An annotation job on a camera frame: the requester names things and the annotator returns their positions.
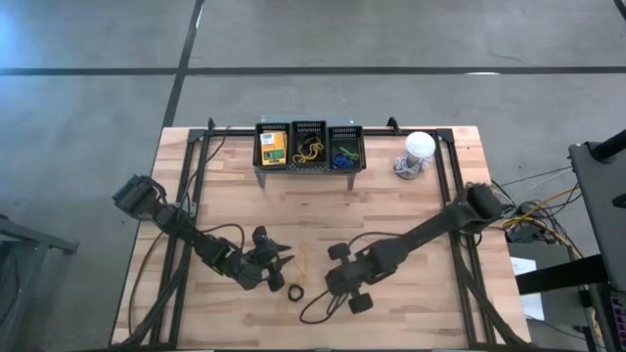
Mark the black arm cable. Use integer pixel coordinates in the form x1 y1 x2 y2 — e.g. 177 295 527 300
298 287 354 326
185 125 246 255

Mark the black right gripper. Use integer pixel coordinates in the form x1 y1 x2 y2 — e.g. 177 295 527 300
324 242 380 315

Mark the brown cable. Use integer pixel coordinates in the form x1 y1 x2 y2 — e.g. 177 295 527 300
126 229 167 338

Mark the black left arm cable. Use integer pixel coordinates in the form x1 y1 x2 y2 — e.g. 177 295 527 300
185 125 246 255

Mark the white dome-topped device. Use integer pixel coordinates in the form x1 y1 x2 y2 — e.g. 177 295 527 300
392 130 436 181

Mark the black aluminium table frame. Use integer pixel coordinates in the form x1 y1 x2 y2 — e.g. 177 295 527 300
111 116 532 351

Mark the yellow and black cable bundle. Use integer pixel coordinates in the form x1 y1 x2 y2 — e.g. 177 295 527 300
491 165 586 245

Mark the black flat bar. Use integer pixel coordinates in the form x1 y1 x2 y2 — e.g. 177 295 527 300
515 253 607 296

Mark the grey metal mesh shelf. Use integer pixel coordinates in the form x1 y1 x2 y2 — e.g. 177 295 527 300
252 114 367 191

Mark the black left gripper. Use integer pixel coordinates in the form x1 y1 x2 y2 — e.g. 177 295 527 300
239 225 296 293

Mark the grey metal stand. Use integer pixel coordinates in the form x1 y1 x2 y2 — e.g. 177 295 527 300
0 213 79 343

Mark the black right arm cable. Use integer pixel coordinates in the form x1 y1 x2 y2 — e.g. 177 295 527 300
298 287 354 326

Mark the yellow rubber band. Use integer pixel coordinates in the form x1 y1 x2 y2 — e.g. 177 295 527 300
292 138 324 163
301 136 325 156
291 242 313 287
294 146 319 164

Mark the grey cabinet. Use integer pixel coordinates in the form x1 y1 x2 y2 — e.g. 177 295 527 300
507 242 591 327

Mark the white paper sheet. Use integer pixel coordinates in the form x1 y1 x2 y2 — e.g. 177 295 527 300
510 256 545 322

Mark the black pole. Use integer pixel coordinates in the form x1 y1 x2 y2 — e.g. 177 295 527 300
590 127 626 162

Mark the blue keyboard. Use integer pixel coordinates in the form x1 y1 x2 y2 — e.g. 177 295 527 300
609 292 626 338

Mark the yellow crayon box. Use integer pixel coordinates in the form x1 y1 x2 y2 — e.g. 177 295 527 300
259 130 289 167

